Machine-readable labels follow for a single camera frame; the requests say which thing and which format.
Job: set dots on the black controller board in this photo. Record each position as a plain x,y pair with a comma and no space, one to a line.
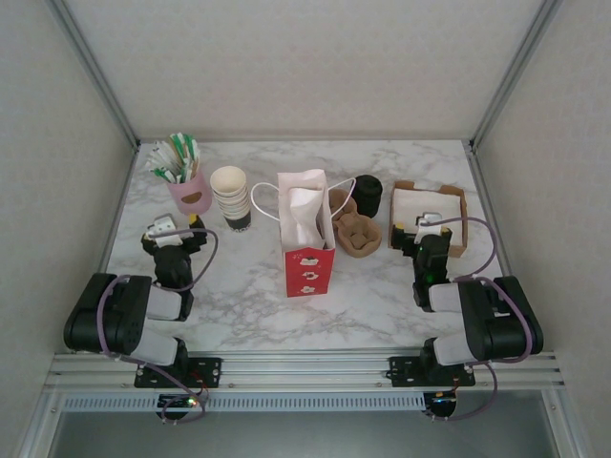
179,401
441,398

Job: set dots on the aluminium front rail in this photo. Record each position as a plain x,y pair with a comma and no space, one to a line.
305,369

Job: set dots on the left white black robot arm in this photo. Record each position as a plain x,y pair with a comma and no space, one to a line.
119,315

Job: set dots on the white paper napkin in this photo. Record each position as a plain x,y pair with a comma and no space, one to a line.
305,214

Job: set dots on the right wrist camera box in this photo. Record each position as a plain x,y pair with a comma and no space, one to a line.
428,222

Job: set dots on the stack of white napkins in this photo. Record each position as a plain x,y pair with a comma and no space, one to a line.
415,202

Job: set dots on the brown pulp cup carrier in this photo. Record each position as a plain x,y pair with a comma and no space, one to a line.
358,236
343,202

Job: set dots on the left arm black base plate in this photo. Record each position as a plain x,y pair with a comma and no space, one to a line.
210,369

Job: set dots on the aluminium frame post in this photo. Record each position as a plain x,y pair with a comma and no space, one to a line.
515,71
95,71

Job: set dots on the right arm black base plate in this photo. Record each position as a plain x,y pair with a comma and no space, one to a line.
403,369

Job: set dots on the aluminium side rail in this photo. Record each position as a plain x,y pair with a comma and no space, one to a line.
482,176
119,210

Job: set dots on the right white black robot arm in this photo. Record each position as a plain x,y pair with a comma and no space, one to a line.
496,319

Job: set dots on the stack of paper cups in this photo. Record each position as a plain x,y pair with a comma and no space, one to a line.
231,200

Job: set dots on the green white stirrer packet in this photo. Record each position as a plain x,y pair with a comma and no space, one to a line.
191,145
175,143

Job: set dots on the pink holder cup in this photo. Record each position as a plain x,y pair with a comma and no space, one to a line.
191,195

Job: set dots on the red white paper gift bag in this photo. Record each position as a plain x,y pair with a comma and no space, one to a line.
308,272

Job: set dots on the brown cardboard napkin tray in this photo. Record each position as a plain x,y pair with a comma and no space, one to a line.
458,238

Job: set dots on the stack of black lids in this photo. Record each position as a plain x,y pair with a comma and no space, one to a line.
368,193

